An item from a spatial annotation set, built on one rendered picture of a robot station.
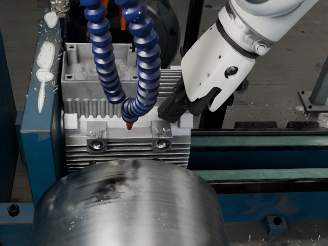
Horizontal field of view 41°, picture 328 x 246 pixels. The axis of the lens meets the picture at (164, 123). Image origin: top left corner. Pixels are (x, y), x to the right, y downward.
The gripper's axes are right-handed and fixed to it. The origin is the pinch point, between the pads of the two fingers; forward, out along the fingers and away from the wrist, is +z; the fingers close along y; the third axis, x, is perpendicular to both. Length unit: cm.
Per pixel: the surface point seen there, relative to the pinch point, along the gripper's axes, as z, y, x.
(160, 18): -0.1, 26.8, -0.6
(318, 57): -2, 57, -63
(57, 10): -5.6, 1.0, 22.0
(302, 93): 3, 39, -53
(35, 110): 6.0, -5.1, 19.1
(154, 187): -3.0, -19.7, 7.3
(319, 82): -3, 35, -50
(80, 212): 2.2, -21.9, 13.7
